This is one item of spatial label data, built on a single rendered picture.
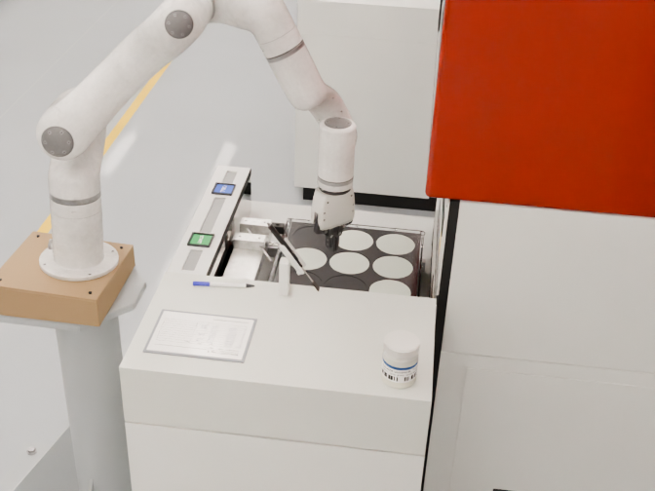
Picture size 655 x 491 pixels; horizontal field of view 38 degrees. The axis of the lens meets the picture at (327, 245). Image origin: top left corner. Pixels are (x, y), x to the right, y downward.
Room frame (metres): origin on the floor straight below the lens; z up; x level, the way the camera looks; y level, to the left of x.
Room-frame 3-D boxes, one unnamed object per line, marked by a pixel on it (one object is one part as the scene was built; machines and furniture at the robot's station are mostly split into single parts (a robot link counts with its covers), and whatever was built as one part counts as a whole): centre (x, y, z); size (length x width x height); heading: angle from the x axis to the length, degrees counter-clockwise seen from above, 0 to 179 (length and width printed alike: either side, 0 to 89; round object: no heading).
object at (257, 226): (2.14, 0.19, 0.89); 0.08 x 0.03 x 0.03; 84
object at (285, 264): (1.74, 0.08, 1.03); 0.06 x 0.04 x 0.13; 84
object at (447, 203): (2.14, -0.30, 1.02); 0.81 x 0.03 x 0.40; 174
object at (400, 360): (1.46, -0.15, 1.01); 0.07 x 0.07 x 0.10
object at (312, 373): (1.60, 0.08, 0.89); 0.62 x 0.35 x 0.14; 84
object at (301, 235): (1.97, -0.06, 0.90); 0.34 x 0.34 x 0.01; 84
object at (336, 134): (1.94, -0.01, 1.23); 0.09 x 0.08 x 0.13; 173
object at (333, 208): (1.94, -0.01, 1.09); 0.10 x 0.07 x 0.11; 126
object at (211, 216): (2.07, 0.30, 0.89); 0.55 x 0.09 x 0.14; 174
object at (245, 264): (1.98, 0.21, 0.87); 0.36 x 0.08 x 0.03; 174
